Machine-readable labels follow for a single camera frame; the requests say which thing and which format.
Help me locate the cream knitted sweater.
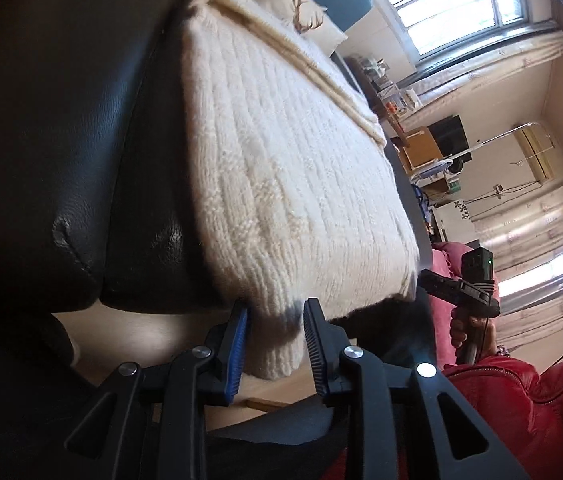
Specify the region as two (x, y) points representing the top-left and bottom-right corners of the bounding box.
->
(182, 0), (420, 379)

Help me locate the person's right hand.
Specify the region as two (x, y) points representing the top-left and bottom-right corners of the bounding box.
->
(449, 308), (497, 362)

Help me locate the red jacket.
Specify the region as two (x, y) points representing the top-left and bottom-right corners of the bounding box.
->
(320, 351), (563, 480)

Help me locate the black television screen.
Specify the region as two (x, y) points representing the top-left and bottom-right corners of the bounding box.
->
(428, 115), (469, 158)

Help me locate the wooden side table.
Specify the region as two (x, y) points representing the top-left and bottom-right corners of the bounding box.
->
(344, 56), (409, 146)

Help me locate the deer print cushion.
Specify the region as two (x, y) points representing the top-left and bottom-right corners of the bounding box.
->
(254, 0), (347, 58)

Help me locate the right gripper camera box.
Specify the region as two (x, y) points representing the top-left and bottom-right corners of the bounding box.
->
(461, 247), (495, 294)

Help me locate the wall air conditioner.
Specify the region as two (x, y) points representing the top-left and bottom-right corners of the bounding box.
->
(513, 122), (555, 184)

